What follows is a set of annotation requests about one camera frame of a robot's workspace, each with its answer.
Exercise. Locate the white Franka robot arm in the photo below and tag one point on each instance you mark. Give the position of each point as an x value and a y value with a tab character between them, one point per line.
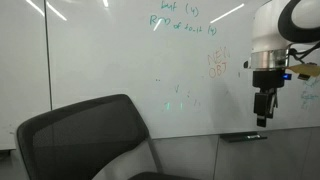
266	30

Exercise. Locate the large whiteboard with writings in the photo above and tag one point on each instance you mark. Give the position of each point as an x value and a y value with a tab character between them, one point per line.
133	60

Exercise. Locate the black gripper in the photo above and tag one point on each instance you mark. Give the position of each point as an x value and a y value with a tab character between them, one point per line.
268	79

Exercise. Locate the black mesh office chair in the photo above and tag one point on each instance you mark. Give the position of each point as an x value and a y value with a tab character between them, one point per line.
80	140

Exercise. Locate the black marker tray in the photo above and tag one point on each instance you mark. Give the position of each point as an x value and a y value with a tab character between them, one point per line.
240	137

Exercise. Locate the narrow whiteboard panel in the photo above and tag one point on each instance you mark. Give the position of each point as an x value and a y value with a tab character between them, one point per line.
23	66

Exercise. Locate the yellow taped wrist camera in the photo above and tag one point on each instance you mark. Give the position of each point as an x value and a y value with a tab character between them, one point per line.
305	69

